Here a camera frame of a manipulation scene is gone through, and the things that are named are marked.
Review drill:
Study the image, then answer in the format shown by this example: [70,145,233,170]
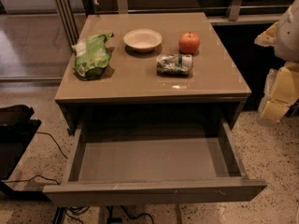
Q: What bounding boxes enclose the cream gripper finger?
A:
[254,22,278,47]
[258,97,290,122]

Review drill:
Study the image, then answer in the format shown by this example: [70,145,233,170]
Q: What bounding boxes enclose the grey top drawer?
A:
[43,105,267,207]

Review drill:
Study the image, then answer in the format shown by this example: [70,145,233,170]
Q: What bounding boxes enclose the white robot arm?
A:
[254,0,299,122]

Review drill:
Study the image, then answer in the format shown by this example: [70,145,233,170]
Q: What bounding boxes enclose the red apple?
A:
[178,32,200,54]

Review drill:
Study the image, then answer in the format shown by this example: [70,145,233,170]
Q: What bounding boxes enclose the crumpled green-white snack bag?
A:
[156,54,193,76]

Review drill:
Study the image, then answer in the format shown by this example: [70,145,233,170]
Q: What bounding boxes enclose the white paper bowl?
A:
[123,29,163,53]

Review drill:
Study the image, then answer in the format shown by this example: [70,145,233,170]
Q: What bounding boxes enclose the grey-brown cabinet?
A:
[55,13,250,130]

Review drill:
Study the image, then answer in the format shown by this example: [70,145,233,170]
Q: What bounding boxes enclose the green chip bag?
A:
[72,33,114,80]

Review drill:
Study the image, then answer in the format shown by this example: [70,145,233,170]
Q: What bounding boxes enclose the black chair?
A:
[0,105,49,202]

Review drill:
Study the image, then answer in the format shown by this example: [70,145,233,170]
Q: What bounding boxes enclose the metal railing frame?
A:
[54,0,294,44]

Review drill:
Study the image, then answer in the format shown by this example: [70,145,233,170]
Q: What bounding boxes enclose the black cable bundle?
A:
[52,204,156,224]

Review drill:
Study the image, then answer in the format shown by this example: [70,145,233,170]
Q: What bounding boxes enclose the black floor cable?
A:
[36,131,69,161]

